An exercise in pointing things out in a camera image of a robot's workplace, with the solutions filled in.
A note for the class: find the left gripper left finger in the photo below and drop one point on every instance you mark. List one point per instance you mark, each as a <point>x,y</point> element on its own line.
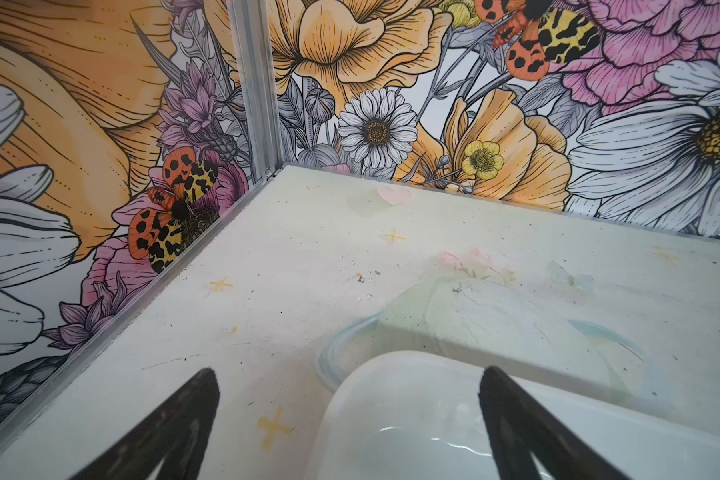
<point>169,443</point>

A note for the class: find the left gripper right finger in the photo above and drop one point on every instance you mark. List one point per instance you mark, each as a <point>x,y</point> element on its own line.
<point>525,437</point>

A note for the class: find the clear plastic lid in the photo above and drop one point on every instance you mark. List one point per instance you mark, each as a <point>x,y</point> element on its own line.
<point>482,323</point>

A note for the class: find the white plastic bin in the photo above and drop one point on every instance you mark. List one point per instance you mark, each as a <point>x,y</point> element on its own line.
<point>410,415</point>

